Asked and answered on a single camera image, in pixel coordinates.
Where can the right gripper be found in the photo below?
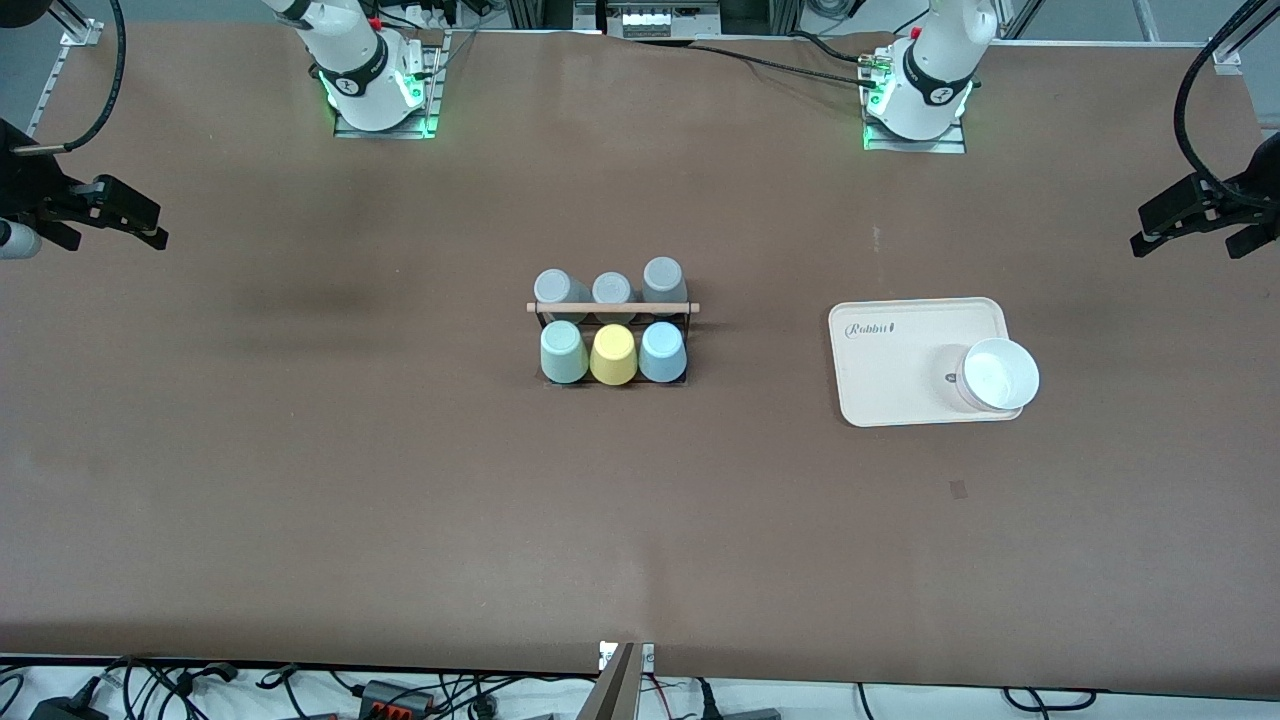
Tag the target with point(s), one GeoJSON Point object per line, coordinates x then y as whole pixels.
{"type": "Point", "coordinates": [28, 188]}

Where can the mint green cup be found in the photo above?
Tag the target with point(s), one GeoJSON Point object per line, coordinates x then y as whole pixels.
{"type": "Point", "coordinates": [564, 355]}

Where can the light blue cup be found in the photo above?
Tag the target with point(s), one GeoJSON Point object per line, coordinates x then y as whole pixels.
{"type": "Point", "coordinates": [662, 355]}

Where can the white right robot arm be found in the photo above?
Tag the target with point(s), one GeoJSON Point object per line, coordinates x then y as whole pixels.
{"type": "Point", "coordinates": [350, 60]}

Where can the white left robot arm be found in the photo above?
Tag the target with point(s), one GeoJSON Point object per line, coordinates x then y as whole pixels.
{"type": "Point", "coordinates": [935, 80]}

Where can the white bowl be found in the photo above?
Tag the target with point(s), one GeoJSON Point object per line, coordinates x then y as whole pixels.
{"type": "Point", "coordinates": [1000, 375]}

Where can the cream plastic tray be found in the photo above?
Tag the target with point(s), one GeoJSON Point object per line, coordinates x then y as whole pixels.
{"type": "Point", "coordinates": [900, 385]}

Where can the grey cup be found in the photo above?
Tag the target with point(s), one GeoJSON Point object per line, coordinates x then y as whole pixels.
{"type": "Point", "coordinates": [556, 290]}
{"type": "Point", "coordinates": [663, 280]}
{"type": "Point", "coordinates": [612, 290]}

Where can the black power adapter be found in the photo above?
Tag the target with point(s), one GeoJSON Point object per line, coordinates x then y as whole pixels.
{"type": "Point", "coordinates": [68, 710]}

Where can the yellow cup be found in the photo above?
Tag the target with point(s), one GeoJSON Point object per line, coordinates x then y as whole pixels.
{"type": "Point", "coordinates": [613, 357]}

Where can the white power strip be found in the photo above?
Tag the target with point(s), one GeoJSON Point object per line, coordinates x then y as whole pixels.
{"type": "Point", "coordinates": [660, 20]}

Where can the black terminal block orange levers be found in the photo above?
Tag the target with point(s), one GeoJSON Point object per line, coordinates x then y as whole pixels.
{"type": "Point", "coordinates": [395, 700]}

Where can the aluminium frame rail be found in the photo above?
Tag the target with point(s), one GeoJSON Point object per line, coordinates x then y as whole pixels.
{"type": "Point", "coordinates": [60, 75]}

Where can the aluminium corner bracket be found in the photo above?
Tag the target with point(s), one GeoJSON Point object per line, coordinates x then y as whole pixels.
{"type": "Point", "coordinates": [1225, 52]}

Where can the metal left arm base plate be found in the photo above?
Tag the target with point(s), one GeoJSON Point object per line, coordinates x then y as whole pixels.
{"type": "Point", "coordinates": [955, 145]}

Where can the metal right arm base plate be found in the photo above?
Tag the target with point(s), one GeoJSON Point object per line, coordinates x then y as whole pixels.
{"type": "Point", "coordinates": [432, 90]}

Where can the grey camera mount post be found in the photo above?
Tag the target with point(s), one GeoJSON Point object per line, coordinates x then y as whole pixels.
{"type": "Point", "coordinates": [612, 685]}

